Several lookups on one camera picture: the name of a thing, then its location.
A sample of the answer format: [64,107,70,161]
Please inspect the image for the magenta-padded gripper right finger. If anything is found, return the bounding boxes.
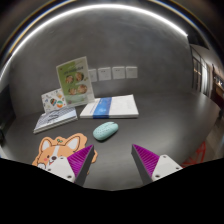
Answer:
[130,143,184,185]

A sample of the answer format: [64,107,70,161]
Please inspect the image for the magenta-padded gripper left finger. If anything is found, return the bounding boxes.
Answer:
[45,144,96,188]

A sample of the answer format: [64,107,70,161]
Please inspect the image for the mint green computer mouse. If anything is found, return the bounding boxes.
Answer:
[92,121,120,142]

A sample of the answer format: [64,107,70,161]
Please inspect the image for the orange corgi-shaped mouse pad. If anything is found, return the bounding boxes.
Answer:
[31,133,99,171]

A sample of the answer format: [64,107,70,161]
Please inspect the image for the grey striped book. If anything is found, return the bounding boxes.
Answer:
[33,106,79,135]

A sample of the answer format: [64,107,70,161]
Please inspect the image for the white card with colourful stickers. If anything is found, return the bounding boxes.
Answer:
[41,87,68,114]

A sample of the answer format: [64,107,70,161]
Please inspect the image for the white book with blue band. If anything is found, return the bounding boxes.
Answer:
[79,94,140,120]

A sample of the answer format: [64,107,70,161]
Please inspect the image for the green food menu sign stand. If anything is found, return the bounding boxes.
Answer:
[55,55,96,108]

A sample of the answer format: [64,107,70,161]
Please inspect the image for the red metal frame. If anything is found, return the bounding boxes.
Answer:
[181,140,208,168]

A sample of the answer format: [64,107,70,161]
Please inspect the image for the white wall socket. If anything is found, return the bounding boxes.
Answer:
[97,66,112,82]
[111,65,126,80]
[88,68,98,83]
[125,65,139,80]

